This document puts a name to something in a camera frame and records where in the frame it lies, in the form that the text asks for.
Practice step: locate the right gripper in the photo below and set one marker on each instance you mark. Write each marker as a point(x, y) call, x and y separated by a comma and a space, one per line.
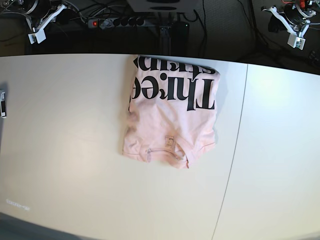
point(38, 15)

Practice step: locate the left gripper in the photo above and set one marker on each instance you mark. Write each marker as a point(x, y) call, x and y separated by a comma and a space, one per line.
point(293, 19)

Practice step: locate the pink T-shirt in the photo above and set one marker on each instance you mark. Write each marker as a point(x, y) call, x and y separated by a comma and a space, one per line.
point(171, 113)

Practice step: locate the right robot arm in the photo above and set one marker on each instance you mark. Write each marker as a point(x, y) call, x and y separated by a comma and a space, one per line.
point(16, 7)

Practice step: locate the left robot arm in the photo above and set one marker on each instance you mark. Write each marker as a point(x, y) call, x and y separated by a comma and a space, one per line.
point(313, 5)

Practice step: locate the white power strip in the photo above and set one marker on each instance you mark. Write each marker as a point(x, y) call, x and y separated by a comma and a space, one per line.
point(105, 23)

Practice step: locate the black box under table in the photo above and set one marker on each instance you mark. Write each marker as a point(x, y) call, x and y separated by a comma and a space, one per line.
point(173, 39)

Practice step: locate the white box under table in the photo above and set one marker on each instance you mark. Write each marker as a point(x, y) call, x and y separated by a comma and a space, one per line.
point(180, 6)

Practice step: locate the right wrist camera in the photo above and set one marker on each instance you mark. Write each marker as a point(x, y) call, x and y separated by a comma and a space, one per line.
point(37, 37)

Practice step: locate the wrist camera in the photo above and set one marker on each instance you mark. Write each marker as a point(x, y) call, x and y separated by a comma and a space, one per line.
point(296, 41)
point(37, 37)

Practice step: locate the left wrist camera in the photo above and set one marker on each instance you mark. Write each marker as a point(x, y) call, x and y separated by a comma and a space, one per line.
point(296, 41)

